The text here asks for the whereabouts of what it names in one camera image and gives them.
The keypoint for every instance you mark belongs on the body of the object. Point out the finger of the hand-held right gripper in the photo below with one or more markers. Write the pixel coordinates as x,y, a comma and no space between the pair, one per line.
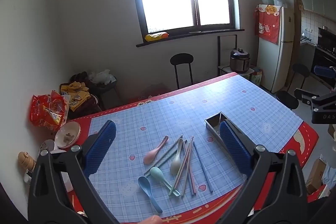
325,71
323,108

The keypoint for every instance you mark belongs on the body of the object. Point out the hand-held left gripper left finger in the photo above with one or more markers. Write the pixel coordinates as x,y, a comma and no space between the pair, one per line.
101,150

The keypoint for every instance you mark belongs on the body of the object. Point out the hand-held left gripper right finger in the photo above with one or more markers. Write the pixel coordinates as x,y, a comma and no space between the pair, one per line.
233,148

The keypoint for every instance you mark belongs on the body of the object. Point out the metal utensil box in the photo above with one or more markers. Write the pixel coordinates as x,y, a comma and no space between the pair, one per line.
214,121

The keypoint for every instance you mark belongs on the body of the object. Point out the blue chopstick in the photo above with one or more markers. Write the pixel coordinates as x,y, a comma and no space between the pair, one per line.
203,169

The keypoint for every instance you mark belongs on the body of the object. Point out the pink chopstick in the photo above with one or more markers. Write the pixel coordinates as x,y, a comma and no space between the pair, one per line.
189,153
193,184

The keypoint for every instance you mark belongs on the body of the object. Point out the pink spoon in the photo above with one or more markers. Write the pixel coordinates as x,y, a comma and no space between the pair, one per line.
151,157

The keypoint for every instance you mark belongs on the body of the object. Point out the blue spoon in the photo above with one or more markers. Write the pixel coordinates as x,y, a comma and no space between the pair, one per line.
143,183

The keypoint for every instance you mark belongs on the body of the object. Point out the green spoon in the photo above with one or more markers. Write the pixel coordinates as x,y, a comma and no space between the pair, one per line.
156,172

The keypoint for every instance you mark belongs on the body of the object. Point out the beige spoon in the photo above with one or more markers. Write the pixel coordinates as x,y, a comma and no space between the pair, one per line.
175,165

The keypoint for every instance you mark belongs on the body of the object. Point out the green chopstick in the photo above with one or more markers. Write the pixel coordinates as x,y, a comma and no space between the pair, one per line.
162,160
175,183

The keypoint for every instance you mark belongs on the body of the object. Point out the person's left hand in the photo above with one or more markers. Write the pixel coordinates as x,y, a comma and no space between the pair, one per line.
153,220

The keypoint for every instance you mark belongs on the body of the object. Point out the black oven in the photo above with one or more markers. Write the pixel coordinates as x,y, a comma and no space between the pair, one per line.
324,64

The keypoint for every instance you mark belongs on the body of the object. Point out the black chair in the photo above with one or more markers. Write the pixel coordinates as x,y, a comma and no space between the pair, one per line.
301,70

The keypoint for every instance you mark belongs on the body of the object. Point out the black round stool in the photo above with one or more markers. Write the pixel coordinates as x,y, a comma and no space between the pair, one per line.
181,58
287,98

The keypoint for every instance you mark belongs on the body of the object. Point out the white ceramic bowl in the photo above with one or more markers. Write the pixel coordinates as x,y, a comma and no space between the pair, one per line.
67,134

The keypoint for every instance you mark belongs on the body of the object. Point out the dark clothes pile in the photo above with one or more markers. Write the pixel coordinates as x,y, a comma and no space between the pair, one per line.
89,103

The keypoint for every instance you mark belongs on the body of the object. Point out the white fridge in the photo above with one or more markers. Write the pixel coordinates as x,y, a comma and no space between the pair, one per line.
278,56

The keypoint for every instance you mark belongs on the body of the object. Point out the small patterned bowl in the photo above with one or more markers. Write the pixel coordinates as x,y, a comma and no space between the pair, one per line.
47,146

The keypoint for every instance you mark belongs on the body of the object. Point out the yellow printed bag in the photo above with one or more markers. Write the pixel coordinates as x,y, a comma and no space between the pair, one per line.
76,94

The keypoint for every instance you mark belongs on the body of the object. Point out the cardboard box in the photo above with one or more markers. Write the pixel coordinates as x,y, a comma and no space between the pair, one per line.
316,174

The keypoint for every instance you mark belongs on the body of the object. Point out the red snack bag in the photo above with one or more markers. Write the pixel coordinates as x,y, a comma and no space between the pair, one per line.
47,111

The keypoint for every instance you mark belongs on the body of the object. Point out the colourful box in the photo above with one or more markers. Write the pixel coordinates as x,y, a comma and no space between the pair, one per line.
256,78

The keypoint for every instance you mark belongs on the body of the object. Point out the blue plaid table mat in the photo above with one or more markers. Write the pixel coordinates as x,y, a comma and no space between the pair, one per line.
162,116

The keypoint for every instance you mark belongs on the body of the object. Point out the red printed cloth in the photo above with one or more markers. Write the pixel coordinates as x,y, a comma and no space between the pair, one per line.
267,27

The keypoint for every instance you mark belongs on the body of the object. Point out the white plastic bag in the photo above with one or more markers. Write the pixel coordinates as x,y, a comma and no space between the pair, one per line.
103,77

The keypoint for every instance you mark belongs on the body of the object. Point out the tan jar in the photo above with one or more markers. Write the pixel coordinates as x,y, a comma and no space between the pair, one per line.
26,159

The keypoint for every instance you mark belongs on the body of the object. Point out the white side table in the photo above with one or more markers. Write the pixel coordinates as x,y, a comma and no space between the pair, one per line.
228,69

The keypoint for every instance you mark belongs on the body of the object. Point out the silver pressure cooker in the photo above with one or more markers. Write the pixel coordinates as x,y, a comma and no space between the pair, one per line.
239,60

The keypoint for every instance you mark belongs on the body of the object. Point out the pale green bowl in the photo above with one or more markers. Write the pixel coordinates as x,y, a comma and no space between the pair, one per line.
266,1

